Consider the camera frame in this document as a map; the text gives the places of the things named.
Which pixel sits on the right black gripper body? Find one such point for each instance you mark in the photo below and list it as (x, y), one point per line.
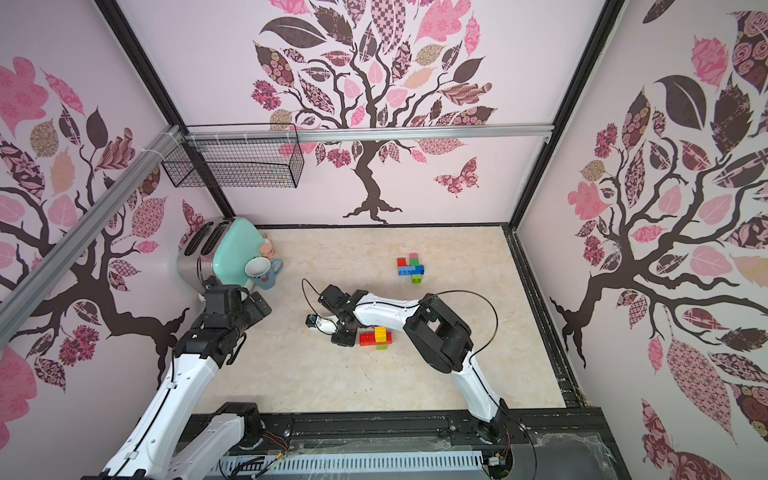
(339, 313)

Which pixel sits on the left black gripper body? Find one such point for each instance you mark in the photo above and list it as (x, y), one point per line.
(251, 314)

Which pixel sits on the red long lego brick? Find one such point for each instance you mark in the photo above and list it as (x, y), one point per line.
(367, 339)

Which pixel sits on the yellow lego brick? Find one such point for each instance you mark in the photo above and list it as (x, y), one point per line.
(380, 335)

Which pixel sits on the blue long lego brick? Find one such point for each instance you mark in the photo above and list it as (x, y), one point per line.
(411, 270)

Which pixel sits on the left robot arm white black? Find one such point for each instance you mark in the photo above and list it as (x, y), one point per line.
(150, 451)

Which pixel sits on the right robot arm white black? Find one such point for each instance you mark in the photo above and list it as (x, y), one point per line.
(440, 336)

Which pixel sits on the blue floral mug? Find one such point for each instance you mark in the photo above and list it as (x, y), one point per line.
(264, 272)

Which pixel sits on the mint green toaster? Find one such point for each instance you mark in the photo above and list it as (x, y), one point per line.
(220, 248)

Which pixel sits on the pink patterned small jar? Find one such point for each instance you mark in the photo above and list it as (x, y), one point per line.
(267, 250)

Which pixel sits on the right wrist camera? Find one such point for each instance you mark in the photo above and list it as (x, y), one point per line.
(324, 325)

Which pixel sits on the white slotted cable duct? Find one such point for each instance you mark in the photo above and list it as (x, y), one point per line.
(388, 465)

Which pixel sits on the black wire basket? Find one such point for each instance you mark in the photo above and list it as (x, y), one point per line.
(241, 155)

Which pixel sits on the aluminium frame rail back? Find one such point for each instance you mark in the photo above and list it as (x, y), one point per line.
(376, 134)

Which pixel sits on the aluminium frame rail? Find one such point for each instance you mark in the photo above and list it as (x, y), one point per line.
(19, 305)
(376, 134)

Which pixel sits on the aluminium frame rail left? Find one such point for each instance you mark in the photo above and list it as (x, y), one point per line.
(19, 305)

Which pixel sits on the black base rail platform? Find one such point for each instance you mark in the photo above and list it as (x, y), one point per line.
(570, 443)

